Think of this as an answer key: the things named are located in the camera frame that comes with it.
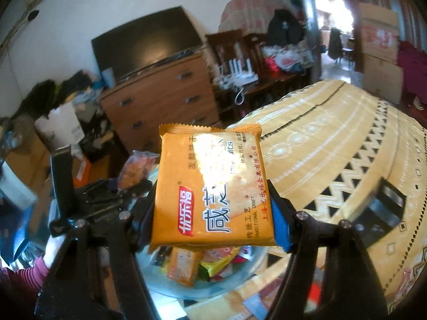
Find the black fluffy cloth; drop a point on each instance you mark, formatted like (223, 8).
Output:
(35, 98)

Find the black flat television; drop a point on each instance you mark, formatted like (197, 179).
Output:
(146, 43)

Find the brown wooden dresser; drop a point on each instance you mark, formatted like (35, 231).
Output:
(160, 101)

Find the plain cardboard box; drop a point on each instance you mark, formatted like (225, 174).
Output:
(382, 76)

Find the white plastic bag red print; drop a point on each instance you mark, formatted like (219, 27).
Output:
(288, 60)

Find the yellow patterned blanket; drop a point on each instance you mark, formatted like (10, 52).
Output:
(333, 146)

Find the person's left hand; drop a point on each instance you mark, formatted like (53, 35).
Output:
(55, 248)

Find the yellow red snack packet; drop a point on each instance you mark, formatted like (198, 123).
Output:
(220, 261)

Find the dark doorway chair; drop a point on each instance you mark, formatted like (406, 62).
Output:
(335, 45)

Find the white paper bag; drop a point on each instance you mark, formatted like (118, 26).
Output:
(61, 126)

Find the person's left forearm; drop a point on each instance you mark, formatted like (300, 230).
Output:
(23, 276)

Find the white box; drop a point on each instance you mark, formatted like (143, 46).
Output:
(15, 186)

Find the orange biscuit packet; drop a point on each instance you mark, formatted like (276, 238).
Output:
(181, 266)

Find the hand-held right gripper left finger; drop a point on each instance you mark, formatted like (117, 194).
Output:
(130, 233)

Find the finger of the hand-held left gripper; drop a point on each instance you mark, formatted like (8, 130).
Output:
(140, 190)

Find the small clear orange snack packet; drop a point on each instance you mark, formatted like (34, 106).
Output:
(136, 166)

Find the dark wooden table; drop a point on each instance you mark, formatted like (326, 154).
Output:
(277, 90)

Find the dark rectangular object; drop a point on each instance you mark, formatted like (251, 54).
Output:
(383, 206)

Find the cardboard box with red print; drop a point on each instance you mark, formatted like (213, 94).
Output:
(378, 30)

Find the black jacket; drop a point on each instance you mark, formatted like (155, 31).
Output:
(285, 26)

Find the orange cracker packet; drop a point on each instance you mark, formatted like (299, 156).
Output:
(213, 190)

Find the small orange box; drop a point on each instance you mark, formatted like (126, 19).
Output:
(81, 173)

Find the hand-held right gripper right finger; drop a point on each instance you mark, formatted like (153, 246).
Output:
(281, 225)

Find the dark wooden chair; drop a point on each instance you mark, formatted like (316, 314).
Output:
(230, 41)

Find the maroon clothing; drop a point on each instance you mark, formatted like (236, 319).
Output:
(412, 66)

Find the white router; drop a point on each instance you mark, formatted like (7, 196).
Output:
(240, 76)

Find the round woven mat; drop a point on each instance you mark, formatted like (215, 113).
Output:
(245, 10)

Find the clear plastic bowl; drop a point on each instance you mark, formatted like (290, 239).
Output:
(233, 288)

